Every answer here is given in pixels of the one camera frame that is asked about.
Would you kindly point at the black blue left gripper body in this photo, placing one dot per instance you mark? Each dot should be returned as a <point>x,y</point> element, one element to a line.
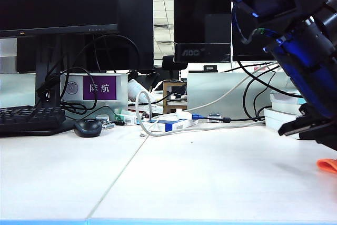
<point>308,61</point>

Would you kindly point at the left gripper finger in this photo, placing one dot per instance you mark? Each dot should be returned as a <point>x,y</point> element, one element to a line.
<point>329,135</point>
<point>302,126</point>

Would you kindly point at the orange microfibre rag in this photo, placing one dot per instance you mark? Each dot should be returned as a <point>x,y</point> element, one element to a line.
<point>327,165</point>

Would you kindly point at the white cover book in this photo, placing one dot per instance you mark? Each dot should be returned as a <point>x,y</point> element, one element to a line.
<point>284,109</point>

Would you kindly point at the large black silver-stand monitor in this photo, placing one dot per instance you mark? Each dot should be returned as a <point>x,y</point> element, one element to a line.
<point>252,51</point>

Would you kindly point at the small silver connector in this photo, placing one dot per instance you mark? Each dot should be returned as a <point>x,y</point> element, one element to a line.
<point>214,116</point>

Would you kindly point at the small black box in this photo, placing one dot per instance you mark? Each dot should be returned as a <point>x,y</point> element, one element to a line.
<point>209,68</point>

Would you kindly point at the wide grey desk partition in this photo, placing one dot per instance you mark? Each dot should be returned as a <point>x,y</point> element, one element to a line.
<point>210,90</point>

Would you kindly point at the black AOC monitor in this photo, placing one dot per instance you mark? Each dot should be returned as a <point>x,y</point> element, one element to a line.
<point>200,17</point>

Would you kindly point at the white adapter blue plug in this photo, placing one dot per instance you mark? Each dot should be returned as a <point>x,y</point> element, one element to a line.
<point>183,115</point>

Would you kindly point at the blue white flat box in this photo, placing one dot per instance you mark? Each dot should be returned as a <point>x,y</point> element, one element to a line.
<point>171,126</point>

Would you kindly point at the wooden shelf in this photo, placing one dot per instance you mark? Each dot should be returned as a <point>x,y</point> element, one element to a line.
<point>165,98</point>

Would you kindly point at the black office chair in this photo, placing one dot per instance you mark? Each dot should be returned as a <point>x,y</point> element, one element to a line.
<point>167,63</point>

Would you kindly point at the white printed bag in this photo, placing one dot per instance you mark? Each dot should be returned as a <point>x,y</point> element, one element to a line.
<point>134,86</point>

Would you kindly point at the small green white box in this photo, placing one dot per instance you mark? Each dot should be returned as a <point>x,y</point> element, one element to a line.
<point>129,119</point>

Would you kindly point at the black monitor rear side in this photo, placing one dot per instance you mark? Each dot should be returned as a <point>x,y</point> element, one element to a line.
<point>137,24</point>

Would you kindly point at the silver metal clip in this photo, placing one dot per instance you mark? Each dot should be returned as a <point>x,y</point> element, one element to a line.
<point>108,125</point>

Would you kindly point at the small clear plastic box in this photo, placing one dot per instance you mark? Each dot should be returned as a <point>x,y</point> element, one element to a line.
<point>102,117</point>

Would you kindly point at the black computer mouse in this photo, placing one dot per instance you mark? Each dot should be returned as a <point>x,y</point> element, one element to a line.
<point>87,128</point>

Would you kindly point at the black keyboard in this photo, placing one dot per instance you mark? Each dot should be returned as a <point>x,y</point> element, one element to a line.
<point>26,119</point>

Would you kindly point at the narrow grey desk partition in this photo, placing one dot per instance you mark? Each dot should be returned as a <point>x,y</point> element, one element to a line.
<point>15,90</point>

